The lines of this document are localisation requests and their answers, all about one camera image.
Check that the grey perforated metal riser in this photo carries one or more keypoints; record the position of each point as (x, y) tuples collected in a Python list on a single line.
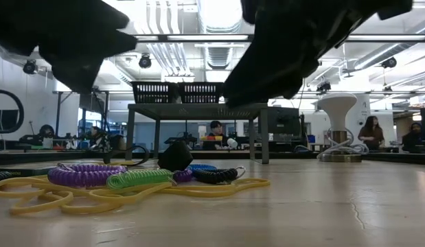
[(198, 111)]

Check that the black monitor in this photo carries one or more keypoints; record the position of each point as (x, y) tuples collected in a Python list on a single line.
[(284, 121)]

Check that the small black rectangular block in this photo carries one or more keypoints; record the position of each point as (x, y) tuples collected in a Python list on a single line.
[(175, 156)]

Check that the small white object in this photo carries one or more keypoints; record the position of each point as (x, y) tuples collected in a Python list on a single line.
[(232, 143)]

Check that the black aluminium table frame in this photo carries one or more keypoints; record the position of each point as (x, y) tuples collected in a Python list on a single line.
[(61, 156)]

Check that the blue bin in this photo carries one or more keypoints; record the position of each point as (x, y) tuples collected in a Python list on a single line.
[(311, 138)]

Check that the person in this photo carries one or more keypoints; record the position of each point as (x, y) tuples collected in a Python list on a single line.
[(216, 132), (46, 132), (371, 132), (412, 137)]

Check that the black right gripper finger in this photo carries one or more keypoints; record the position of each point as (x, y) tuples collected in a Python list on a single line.
[(256, 75)]

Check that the black steel post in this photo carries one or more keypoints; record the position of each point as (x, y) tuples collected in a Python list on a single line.
[(58, 116)]

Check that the black hanging screen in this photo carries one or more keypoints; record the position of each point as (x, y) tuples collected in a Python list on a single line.
[(92, 103)]

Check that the white mushroom table lamp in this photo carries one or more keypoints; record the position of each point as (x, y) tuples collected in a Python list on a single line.
[(336, 106)]

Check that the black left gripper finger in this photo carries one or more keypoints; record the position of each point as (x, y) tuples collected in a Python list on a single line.
[(81, 58), (44, 20)]

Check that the black oval wall frame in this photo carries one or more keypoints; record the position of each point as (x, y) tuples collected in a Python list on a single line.
[(2, 91)]

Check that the yellow green crayon box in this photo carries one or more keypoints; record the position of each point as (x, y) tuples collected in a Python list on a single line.
[(23, 172)]

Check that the white column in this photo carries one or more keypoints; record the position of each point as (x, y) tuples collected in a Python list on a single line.
[(365, 120)]

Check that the black ceiling spotlight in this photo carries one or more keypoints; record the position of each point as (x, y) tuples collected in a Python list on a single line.
[(323, 86), (29, 67), (145, 61), (389, 62)]

